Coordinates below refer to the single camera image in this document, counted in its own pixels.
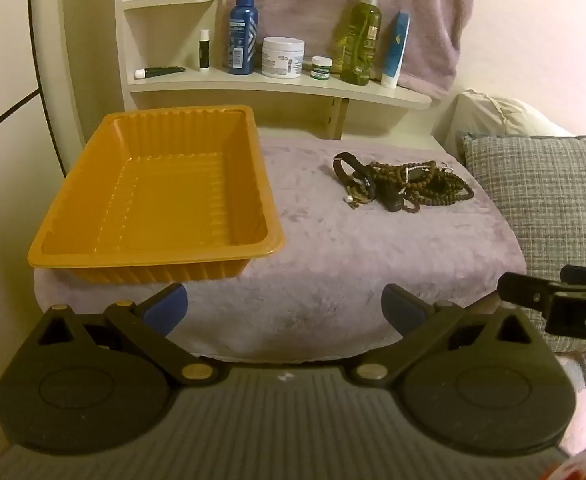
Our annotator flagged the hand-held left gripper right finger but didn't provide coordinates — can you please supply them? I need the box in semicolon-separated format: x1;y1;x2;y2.
348;283;541;386

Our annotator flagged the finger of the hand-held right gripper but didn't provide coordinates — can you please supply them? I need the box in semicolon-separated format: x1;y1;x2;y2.
497;271;556;311

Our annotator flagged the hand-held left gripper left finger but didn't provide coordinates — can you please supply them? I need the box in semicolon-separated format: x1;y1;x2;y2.
38;282;218;386

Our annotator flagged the black wrist band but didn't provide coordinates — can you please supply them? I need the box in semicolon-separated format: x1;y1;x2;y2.
360;170;406;214

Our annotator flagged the orange plastic tray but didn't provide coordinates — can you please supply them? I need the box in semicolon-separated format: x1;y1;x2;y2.
27;105;287;283

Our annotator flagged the pile of beaded bracelets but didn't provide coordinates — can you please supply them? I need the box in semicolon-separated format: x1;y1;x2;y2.
403;166;475;212

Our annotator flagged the brown leather bracelet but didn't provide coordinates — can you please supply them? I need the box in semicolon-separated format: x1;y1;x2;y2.
333;151;374;184

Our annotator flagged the lilac plush blanket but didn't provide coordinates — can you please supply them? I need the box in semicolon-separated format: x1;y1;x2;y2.
33;137;528;363

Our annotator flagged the grey checked pillow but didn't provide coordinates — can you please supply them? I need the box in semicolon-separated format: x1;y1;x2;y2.
460;134;586;356

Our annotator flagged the red and white printed cloth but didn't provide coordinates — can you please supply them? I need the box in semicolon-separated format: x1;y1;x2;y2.
548;447;586;480

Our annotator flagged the cream pillow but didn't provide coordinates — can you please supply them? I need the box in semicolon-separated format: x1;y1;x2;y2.
453;89;574;153

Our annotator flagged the dark green tube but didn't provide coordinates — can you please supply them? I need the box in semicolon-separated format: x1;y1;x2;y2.
134;66;188;80

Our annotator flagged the cream shelf unit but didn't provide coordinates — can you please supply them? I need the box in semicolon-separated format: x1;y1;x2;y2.
115;0;434;141

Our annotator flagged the small green-labelled jar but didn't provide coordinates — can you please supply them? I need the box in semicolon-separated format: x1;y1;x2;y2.
311;56;334;81

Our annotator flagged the blue and white tube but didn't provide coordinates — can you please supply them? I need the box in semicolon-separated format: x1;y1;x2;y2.
380;10;412;90

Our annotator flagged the cream curved side panel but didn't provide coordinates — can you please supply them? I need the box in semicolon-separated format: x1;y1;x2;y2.
27;0;126;173

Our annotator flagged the green spray bottle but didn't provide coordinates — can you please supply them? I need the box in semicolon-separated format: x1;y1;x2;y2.
340;0;380;86

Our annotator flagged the white cream jar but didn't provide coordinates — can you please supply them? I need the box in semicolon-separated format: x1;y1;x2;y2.
261;36;306;80

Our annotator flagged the blue spray bottle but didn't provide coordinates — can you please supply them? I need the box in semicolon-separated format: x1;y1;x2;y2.
228;0;259;76

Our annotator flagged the black wall cable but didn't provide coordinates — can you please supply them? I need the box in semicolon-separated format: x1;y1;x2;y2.
0;89;42;147

